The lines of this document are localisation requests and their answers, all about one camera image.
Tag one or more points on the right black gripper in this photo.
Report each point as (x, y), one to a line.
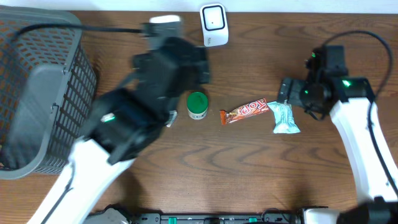
(293, 94)

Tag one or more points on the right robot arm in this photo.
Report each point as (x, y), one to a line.
(350, 103)

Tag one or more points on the grey plastic mesh basket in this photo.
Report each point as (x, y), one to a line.
(47, 88)

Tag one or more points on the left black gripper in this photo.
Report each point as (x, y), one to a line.
(203, 76)

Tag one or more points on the small orange snack box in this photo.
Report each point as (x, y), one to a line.
(172, 117)

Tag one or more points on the green lid jar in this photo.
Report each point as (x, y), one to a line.
(197, 105)

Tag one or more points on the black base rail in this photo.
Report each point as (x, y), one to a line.
(117, 215)

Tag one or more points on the white teal wipes packet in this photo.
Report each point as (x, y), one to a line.
(284, 119)

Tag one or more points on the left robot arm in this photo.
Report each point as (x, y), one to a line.
(121, 124)

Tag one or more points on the red chocolate bar wrapper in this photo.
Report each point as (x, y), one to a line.
(250, 109)

